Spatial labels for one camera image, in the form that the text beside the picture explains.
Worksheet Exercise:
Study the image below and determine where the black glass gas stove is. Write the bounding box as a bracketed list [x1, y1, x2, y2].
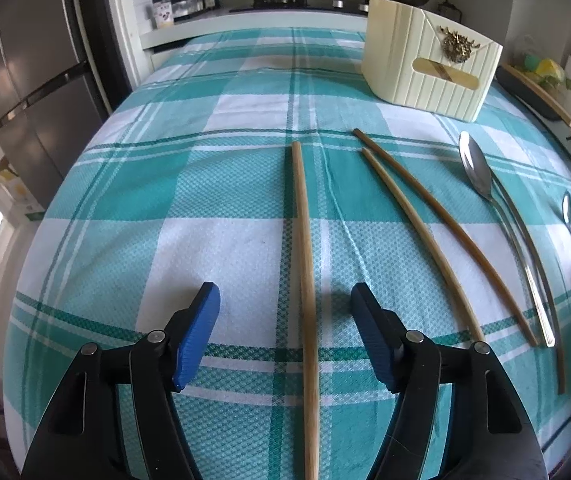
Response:
[228, 0, 371, 15]

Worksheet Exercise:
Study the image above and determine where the black flat tray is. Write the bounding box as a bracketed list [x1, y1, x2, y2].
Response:
[495, 64, 571, 122]

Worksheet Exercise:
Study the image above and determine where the yellow and green bag bundle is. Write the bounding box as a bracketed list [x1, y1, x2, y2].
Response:
[513, 35, 571, 96]

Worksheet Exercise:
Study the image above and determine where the cream ribbed utensil holder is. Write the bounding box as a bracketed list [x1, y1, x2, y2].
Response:
[361, 0, 503, 123]

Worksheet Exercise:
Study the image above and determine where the teal plaid tablecloth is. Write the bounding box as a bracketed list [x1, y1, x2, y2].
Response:
[3, 27, 571, 480]

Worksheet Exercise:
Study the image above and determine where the cardboard box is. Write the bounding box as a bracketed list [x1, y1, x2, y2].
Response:
[0, 165, 46, 222]

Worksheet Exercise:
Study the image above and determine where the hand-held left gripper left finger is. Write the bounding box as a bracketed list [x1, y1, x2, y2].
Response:
[20, 281, 221, 480]

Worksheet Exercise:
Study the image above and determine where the wooden cutting board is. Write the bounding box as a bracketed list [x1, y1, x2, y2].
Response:
[503, 62, 571, 147]

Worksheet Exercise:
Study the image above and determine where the grey steel refrigerator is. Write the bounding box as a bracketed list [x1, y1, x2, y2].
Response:
[0, 0, 96, 196]

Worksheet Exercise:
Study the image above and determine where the wooden chopstick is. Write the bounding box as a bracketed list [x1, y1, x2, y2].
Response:
[490, 175, 566, 396]
[353, 128, 539, 347]
[361, 147, 486, 344]
[291, 141, 320, 480]

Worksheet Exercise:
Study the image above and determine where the white label spice jar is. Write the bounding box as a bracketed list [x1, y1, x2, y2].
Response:
[152, 0, 174, 29]

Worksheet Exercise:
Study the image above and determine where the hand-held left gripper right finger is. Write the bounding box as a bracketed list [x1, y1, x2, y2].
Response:
[349, 281, 551, 480]

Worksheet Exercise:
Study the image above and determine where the large steel spoon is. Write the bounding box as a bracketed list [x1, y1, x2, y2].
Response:
[458, 131, 556, 348]

